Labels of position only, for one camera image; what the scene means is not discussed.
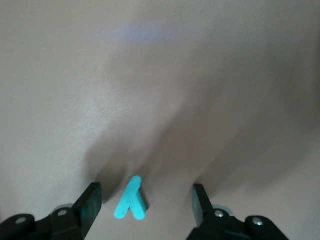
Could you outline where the teal letter y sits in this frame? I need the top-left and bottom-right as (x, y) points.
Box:
(113, 175), (148, 221)

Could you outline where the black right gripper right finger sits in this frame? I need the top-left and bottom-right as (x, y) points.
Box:
(186, 183), (291, 240)

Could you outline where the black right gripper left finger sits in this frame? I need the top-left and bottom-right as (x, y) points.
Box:
(0, 182), (103, 240)

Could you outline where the brown table cover sheet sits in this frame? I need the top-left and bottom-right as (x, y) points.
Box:
(0, 0), (320, 240)

